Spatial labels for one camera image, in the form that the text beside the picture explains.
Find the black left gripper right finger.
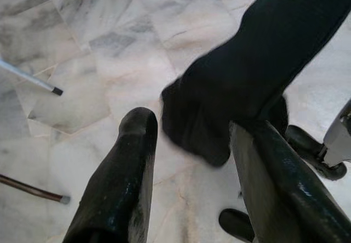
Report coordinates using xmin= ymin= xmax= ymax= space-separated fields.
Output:
xmin=229 ymin=118 xmax=351 ymax=243

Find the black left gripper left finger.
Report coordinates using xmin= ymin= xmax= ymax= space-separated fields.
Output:
xmin=61 ymin=107 xmax=159 ymax=243

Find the black knit collar garment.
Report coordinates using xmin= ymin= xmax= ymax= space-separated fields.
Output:
xmin=160 ymin=0 xmax=351 ymax=167

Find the marble top folding table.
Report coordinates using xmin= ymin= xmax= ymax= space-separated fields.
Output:
xmin=0 ymin=173 xmax=71 ymax=205

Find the silver metal clothes rack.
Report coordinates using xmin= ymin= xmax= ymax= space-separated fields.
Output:
xmin=0 ymin=59 xmax=64 ymax=96

